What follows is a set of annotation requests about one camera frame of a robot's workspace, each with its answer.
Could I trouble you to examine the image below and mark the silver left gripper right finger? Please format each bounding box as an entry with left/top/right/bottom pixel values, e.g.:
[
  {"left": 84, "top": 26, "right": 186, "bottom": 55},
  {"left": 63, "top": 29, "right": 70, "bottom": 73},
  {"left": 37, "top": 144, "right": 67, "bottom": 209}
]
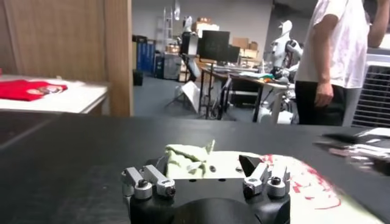
[{"left": 238, "top": 154, "right": 291, "bottom": 198}]

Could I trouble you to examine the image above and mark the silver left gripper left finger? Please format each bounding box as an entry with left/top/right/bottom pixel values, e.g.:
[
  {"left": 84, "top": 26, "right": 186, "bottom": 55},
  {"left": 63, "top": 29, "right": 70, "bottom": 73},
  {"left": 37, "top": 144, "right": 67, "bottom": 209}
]
[{"left": 121, "top": 156, "right": 177, "bottom": 200}]

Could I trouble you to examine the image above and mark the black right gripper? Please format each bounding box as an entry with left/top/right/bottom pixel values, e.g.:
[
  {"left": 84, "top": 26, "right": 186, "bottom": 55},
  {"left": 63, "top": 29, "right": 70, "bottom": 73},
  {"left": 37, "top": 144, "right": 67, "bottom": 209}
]
[{"left": 313, "top": 127, "right": 390, "bottom": 176}]

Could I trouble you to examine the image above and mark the light green t-shirt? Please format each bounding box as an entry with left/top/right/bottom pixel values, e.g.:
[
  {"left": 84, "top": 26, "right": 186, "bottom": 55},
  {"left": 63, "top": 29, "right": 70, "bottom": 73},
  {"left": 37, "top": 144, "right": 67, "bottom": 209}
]
[{"left": 164, "top": 139, "right": 385, "bottom": 224}]

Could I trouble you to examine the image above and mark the white air cooler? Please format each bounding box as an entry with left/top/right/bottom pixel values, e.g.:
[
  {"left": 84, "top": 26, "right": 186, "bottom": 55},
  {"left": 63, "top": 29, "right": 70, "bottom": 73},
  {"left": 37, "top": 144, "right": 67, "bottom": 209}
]
[{"left": 352, "top": 48, "right": 390, "bottom": 128}]

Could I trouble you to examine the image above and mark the cluttered office desk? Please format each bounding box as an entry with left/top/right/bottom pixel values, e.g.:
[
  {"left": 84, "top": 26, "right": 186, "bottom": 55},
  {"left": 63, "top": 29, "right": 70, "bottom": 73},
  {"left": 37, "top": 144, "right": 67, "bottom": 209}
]
[{"left": 199, "top": 62, "right": 296, "bottom": 124}]

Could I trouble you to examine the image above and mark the white reflector board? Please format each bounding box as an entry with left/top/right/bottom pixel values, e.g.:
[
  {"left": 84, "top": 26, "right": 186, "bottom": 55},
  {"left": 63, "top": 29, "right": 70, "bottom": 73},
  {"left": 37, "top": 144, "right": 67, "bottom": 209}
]
[{"left": 182, "top": 80, "right": 202, "bottom": 114}]

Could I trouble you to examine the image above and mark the folded teal cloth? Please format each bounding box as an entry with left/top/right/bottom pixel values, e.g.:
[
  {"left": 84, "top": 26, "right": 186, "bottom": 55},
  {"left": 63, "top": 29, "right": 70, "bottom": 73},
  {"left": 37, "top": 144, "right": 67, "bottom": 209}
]
[{"left": 239, "top": 71, "right": 275, "bottom": 80}]

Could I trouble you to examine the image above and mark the black trash bin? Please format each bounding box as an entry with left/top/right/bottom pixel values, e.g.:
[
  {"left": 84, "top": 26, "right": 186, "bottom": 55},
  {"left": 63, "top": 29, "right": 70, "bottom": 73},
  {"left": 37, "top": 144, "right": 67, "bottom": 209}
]
[{"left": 133, "top": 69, "right": 144, "bottom": 86}]

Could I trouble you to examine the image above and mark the person in white t-shirt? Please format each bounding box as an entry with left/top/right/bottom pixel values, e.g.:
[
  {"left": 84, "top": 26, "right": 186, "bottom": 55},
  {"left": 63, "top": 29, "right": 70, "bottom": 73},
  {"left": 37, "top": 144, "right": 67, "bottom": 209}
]
[{"left": 294, "top": 0, "right": 390, "bottom": 127}]

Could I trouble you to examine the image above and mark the grey metal cabinet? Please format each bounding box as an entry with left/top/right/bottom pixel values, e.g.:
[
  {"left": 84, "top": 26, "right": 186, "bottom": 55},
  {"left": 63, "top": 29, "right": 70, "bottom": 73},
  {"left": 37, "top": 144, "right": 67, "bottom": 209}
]
[{"left": 163, "top": 52, "right": 183, "bottom": 80}]

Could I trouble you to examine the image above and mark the white side table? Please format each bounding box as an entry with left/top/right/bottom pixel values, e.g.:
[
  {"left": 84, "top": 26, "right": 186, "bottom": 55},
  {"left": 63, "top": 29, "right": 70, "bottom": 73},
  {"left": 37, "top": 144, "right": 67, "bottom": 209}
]
[{"left": 0, "top": 74, "right": 110, "bottom": 115}]

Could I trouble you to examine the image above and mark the blue storage cabinet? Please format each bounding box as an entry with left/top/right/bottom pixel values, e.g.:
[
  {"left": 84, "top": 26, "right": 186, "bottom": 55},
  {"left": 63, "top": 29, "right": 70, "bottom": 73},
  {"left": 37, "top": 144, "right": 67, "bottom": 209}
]
[{"left": 136, "top": 41, "right": 156, "bottom": 74}]

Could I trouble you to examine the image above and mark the white humanoid robot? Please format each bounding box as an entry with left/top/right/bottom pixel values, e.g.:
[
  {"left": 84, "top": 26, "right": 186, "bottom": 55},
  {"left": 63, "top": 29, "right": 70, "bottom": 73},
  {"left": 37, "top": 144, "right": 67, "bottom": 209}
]
[{"left": 252, "top": 19, "right": 304, "bottom": 124}]

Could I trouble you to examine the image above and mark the black monitor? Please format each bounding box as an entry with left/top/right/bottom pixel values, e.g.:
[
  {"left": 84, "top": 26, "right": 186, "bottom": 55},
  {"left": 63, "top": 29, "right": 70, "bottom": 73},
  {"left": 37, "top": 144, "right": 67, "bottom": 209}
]
[{"left": 198, "top": 29, "right": 231, "bottom": 63}]

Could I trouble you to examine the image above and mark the red folded shirt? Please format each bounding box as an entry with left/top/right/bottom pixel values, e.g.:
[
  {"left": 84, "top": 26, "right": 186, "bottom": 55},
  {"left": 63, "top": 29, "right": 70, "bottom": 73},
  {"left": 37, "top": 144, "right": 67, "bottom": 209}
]
[{"left": 0, "top": 79, "right": 68, "bottom": 102}]

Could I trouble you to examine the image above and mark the wooden partition screen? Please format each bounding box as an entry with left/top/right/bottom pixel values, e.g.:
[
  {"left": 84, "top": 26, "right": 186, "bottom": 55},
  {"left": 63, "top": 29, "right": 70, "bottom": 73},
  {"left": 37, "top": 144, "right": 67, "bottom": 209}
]
[{"left": 0, "top": 0, "right": 134, "bottom": 117}]

